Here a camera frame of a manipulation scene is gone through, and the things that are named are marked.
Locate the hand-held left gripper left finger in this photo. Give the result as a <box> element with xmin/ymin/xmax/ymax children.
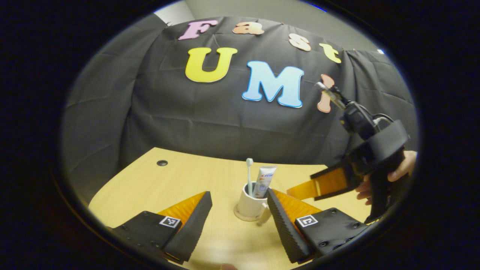
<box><xmin>109</xmin><ymin>191</ymin><xmax>213</xmax><ymax>265</ymax></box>

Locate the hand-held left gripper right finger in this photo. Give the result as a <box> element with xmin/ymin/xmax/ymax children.
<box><xmin>267</xmin><ymin>188</ymin><xmax>370</xmax><ymax>264</ymax></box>

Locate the white toothpaste tube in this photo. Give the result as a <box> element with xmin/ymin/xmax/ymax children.
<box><xmin>252</xmin><ymin>166</ymin><xmax>277</xmax><ymax>199</ymax></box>

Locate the white cup with wooden handle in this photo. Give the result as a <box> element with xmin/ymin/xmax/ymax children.
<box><xmin>236</xmin><ymin>181</ymin><xmax>270</xmax><ymax>220</ymax></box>

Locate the round wooden coaster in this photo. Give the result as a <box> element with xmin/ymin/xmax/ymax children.
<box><xmin>233</xmin><ymin>202</ymin><xmax>269</xmax><ymax>222</ymax></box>

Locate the pale green toothbrush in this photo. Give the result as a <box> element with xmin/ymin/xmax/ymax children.
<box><xmin>246</xmin><ymin>158</ymin><xmax>255</xmax><ymax>198</ymax></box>

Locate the wooden desktop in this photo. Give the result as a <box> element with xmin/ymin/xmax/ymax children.
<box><xmin>88</xmin><ymin>147</ymin><xmax>375</xmax><ymax>270</ymax></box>

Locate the black backdrop cloth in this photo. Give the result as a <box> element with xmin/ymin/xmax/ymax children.
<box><xmin>62</xmin><ymin>15</ymin><xmax>419</xmax><ymax>195</ymax></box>

